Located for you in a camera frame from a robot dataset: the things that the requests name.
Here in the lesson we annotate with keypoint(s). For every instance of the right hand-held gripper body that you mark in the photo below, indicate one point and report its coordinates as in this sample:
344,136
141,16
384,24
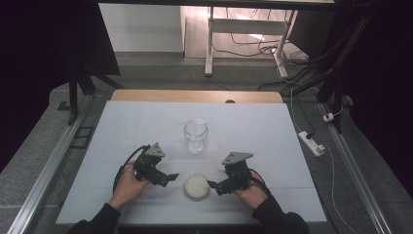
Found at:
237,169

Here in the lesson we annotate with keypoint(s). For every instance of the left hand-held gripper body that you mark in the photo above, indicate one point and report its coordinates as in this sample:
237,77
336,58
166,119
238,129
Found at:
147,164

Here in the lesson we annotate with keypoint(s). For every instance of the white round jar lid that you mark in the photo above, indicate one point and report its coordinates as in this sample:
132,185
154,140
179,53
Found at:
197,187

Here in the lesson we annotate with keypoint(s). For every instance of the clear glass jar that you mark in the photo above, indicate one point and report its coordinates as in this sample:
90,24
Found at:
195,135

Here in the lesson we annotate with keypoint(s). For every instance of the person's left hand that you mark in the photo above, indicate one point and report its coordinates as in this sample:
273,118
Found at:
128,188

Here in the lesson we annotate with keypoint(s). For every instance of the person's right hand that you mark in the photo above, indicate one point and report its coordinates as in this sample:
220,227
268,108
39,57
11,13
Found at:
255,195

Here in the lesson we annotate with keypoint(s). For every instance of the wooden table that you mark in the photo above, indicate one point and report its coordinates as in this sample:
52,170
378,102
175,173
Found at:
181,96

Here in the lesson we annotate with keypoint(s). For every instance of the white power strip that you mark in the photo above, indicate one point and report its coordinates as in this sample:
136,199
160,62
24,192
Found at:
311,143

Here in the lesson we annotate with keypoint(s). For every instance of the black metal stand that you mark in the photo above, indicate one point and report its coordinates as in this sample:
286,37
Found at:
334,87
74,97

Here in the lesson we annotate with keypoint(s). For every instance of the small white adapter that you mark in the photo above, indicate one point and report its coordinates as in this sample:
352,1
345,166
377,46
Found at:
328,117

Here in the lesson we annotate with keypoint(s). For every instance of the black curtain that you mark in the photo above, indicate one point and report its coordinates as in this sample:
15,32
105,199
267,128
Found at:
386,81
39,65

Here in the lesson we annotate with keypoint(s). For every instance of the aluminium floor rail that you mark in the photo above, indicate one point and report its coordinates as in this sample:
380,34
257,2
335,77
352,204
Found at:
354,169
48,169

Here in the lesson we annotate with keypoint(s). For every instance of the white desk frame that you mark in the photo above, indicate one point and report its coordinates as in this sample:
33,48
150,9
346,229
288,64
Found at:
243,26

